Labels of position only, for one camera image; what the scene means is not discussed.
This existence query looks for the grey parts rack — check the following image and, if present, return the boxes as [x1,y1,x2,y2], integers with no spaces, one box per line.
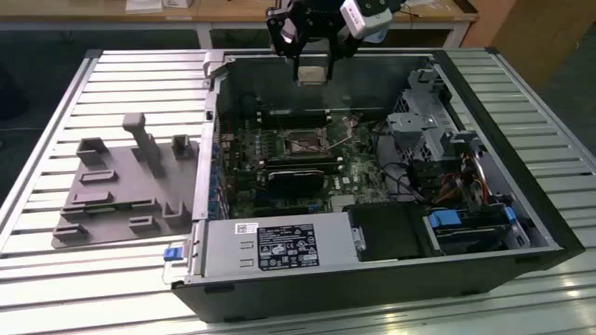
[51,113,201,249]

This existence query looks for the yellow wire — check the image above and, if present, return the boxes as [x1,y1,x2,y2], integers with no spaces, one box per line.
[435,173,460,205]

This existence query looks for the CPU socket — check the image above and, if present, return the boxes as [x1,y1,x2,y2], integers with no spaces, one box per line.
[277,129,332,157]

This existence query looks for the metal socket cover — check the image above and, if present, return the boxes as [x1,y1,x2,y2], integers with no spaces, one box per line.
[276,129,299,156]

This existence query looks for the black graphics card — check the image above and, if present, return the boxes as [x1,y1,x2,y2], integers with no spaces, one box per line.
[264,166,325,195]

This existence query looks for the black looped wire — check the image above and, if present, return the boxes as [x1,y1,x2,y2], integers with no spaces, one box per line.
[379,162,432,205]

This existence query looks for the green motherboard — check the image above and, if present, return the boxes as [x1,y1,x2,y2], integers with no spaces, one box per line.
[217,110,397,219]

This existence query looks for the black PC case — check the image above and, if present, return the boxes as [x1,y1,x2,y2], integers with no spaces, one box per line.
[169,48,585,324]

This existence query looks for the wooden desk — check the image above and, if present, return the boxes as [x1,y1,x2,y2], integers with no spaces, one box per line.
[0,0,480,50]

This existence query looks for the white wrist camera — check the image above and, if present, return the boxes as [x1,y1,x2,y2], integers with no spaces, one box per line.
[339,0,395,40]
[277,15,299,45]

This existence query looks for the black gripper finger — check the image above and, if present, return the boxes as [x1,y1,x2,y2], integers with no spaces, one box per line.
[325,24,360,80]
[265,8,307,84]

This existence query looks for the black plastic shroud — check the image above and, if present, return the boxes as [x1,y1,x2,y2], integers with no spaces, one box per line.
[344,204,441,262]

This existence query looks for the RAM slot white clips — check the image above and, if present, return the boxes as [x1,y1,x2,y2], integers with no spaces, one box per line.
[259,110,331,117]

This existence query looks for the orange wire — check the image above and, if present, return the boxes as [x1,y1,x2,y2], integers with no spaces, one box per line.
[469,176,489,205]

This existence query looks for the CPU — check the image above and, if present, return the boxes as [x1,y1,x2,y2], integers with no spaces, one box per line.
[297,64,329,87]

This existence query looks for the blue disk carrier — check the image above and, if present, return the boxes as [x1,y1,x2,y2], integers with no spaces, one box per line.
[425,206,517,255]

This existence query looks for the metal drive cage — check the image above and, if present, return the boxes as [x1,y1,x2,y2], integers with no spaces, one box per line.
[384,68,483,164]

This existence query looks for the wooden cabinet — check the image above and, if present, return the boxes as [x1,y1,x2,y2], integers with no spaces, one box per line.
[460,0,596,90]

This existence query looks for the grey power supply unit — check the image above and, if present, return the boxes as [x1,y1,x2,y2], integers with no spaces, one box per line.
[193,211,363,283]

